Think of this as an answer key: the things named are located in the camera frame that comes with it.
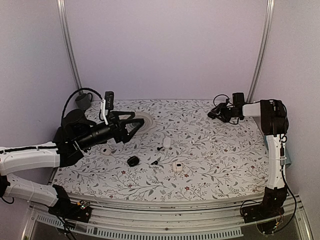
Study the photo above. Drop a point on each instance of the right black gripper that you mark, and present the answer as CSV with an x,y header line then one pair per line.
x,y
220,108

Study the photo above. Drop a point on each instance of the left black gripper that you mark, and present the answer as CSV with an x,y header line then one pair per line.
x,y
121,134

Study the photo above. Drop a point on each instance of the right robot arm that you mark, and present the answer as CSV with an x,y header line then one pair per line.
x,y
274,124

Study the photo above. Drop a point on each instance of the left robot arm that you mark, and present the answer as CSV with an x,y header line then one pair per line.
x,y
75,136

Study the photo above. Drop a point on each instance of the white open earbud case left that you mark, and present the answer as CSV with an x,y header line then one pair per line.
x,y
106,152

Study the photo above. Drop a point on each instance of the white open earbud case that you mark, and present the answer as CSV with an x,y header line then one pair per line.
x,y
106,152
177,167

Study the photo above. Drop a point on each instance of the black open case left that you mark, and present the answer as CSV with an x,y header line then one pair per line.
x,y
133,161

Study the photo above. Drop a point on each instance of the white closed earbud case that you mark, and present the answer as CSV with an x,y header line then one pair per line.
x,y
167,142

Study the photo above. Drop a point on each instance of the white open earbud case centre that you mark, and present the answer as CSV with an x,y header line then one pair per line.
x,y
177,167

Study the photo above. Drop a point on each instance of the white spiral ceramic plate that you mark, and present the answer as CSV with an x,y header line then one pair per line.
x,y
149,122

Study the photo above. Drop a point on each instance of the floral patterned table mat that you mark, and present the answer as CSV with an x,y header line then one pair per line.
x,y
220,160

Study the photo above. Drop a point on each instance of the grey mug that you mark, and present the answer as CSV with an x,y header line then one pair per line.
x,y
83,101

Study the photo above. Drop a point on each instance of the teal cylinder cup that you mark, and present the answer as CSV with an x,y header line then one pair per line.
x,y
288,160

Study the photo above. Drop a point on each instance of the right aluminium frame post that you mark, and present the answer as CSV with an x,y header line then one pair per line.
x,y
270,5

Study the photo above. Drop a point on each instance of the aluminium frame post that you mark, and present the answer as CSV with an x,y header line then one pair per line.
x,y
62,12
270,5

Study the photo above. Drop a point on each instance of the aluminium front rail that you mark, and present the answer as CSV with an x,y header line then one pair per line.
x,y
181,220

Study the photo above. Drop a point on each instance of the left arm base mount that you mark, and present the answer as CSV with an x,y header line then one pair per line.
x,y
65,209

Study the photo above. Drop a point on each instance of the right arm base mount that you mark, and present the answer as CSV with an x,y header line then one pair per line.
x,y
252,211

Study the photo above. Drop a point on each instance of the left aluminium frame post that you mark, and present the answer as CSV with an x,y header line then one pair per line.
x,y
62,12

